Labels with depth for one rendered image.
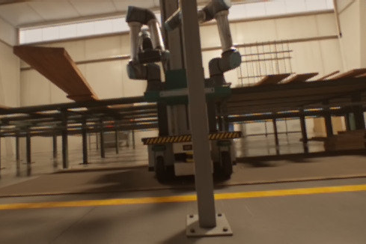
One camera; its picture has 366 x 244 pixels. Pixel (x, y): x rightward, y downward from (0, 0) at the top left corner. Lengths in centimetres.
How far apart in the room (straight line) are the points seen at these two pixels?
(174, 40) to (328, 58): 961
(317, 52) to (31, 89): 1365
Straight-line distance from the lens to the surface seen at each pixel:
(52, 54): 139
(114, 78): 932
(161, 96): 138
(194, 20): 79
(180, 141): 123
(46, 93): 1094
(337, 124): 951
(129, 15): 155
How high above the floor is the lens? 33
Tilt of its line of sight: 4 degrees up
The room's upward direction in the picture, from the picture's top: 4 degrees counter-clockwise
